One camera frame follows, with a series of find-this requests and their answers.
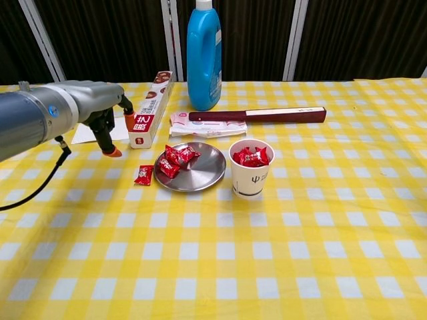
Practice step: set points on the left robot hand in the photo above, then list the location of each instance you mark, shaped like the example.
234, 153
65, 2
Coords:
100, 100

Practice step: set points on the white paper cup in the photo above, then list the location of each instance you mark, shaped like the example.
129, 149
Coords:
251, 181

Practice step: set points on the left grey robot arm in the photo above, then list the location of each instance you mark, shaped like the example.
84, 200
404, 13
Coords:
30, 116

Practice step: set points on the white paper card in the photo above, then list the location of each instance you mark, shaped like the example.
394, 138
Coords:
81, 137

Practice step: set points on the red white cling film box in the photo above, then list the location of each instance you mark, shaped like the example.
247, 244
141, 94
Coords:
156, 106

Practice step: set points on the pink white wet wipes pack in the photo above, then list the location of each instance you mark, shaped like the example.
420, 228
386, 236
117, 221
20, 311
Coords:
200, 128

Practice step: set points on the blue detergent bottle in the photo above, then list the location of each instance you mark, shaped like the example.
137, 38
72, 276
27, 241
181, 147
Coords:
203, 66

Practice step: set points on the round steel plate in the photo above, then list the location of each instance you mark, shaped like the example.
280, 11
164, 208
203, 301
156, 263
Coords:
203, 170

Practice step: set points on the long maroon fan case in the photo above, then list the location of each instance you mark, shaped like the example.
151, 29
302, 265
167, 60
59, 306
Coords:
283, 115

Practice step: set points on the yellow checked tablecloth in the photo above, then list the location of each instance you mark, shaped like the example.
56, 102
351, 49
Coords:
400, 96
213, 250

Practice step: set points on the white metal frame post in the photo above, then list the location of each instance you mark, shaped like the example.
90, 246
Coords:
171, 40
295, 40
43, 40

